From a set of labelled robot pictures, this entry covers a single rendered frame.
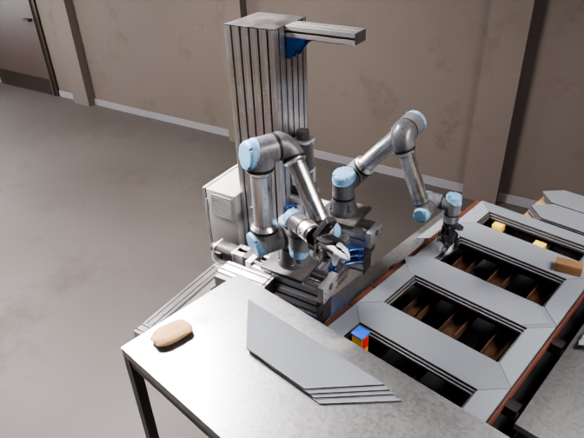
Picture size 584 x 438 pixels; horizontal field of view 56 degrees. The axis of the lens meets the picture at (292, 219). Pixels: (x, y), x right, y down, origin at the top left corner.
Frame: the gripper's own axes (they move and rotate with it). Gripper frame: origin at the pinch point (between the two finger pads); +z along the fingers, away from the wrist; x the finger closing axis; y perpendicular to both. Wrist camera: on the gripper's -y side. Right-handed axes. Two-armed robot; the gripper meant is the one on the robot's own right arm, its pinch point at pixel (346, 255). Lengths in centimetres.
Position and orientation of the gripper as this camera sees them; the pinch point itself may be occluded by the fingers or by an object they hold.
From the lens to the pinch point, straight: 183.0
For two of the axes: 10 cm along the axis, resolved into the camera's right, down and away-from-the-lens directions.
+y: -0.9, 8.8, 4.7
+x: -8.4, 1.9, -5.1
